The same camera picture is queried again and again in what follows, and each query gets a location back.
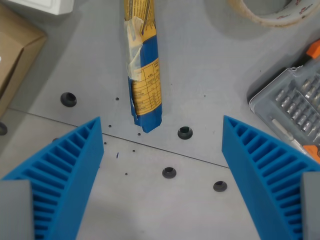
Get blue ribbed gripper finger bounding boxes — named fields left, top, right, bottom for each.
left=221, top=115, right=320, bottom=240
left=1, top=116, right=105, bottom=240

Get blue yellow paper bag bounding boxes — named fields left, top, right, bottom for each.
left=123, top=0, right=163, bottom=134

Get clear screwdriver bit case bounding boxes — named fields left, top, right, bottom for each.
left=247, top=59, right=320, bottom=165

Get brown cardboard box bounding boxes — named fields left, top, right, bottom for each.
left=0, top=3, right=48, bottom=118

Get beige adhesive tape roll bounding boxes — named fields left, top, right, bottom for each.
left=226, top=0, right=320, bottom=28

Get white plastic box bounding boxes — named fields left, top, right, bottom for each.
left=4, top=0, right=75, bottom=16

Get orange black tool handle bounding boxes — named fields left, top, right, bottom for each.
left=298, top=39, right=320, bottom=66

